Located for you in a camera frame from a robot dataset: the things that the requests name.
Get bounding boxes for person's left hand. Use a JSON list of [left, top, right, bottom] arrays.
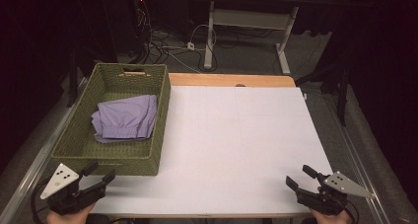
[[46, 203, 97, 224]]

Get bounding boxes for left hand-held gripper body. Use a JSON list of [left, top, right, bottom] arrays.
[[39, 163, 106, 216]]

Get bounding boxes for white table mat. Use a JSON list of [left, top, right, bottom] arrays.
[[80, 85, 334, 216]]

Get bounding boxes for person's right hand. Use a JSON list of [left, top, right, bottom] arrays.
[[309, 207, 353, 224]]

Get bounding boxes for green woven basket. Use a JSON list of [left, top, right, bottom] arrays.
[[50, 62, 172, 177]]

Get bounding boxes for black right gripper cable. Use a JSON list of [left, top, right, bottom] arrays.
[[345, 199, 361, 224]]

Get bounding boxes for white cable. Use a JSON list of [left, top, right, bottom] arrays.
[[189, 24, 218, 51]]

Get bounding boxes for purple pants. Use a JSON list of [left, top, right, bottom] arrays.
[[91, 94, 159, 144]]

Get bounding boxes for black metal stand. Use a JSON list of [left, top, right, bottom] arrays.
[[295, 60, 350, 127]]

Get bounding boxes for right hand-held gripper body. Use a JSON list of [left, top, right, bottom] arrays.
[[295, 171, 376, 216]]

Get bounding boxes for white metal desk frame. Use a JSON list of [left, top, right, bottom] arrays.
[[203, 0, 300, 76]]

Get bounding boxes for bundle of black cables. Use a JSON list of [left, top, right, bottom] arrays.
[[132, 0, 220, 73]]

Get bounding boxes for aluminium rail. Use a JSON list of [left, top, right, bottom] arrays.
[[323, 92, 392, 224], [0, 77, 91, 224]]

